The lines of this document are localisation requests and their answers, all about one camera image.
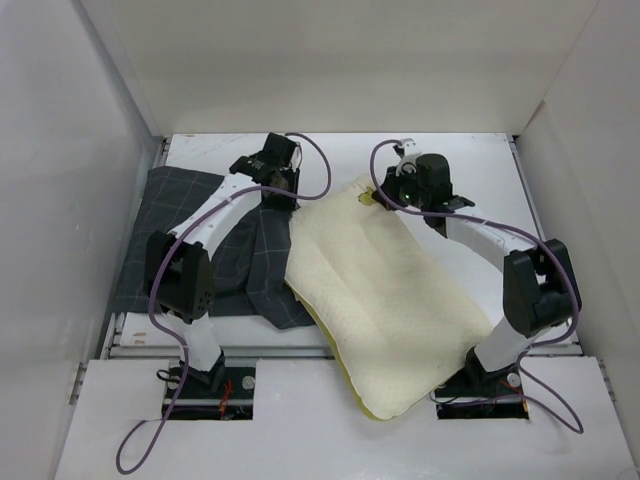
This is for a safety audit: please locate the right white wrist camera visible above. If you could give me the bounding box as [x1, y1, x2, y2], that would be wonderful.
[393, 138, 422, 176]

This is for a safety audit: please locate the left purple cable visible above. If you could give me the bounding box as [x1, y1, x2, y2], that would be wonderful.
[115, 131, 332, 475]

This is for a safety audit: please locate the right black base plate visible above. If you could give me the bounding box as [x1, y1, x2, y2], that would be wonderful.
[429, 368, 529, 420]

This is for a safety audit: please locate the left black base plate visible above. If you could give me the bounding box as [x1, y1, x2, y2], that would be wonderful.
[168, 366, 256, 421]

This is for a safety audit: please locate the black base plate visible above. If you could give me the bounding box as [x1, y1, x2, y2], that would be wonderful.
[168, 366, 256, 421]
[429, 368, 529, 420]

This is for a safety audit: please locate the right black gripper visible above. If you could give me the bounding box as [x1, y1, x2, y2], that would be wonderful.
[371, 164, 429, 211]

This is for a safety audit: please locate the purple cable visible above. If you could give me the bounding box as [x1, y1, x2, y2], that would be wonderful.
[115, 131, 332, 475]
[368, 139, 586, 435]

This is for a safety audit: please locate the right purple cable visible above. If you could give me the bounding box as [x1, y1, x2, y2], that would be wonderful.
[368, 139, 586, 435]

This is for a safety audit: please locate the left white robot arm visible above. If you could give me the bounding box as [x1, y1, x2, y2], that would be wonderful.
[144, 133, 301, 397]

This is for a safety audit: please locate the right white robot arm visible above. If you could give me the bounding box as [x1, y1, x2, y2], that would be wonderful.
[373, 146, 582, 394]

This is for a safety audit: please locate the dark grey checked pillowcase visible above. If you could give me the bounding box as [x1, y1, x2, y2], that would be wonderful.
[110, 165, 321, 331]

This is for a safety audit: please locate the cream yellow pillow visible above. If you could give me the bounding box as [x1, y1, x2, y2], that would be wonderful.
[285, 177, 492, 421]

